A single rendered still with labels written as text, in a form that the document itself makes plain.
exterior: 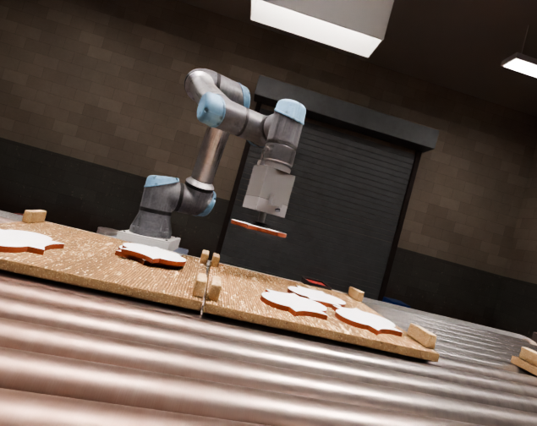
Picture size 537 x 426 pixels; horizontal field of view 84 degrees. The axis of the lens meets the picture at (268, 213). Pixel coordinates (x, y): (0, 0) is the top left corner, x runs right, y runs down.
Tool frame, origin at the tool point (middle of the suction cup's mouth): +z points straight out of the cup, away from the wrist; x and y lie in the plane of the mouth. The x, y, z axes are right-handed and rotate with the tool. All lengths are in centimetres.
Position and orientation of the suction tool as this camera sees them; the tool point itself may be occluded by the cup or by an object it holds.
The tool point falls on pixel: (258, 231)
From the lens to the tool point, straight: 71.8
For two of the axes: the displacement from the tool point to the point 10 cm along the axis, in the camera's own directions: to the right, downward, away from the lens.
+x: -5.5, -1.2, 8.3
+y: 7.9, 2.3, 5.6
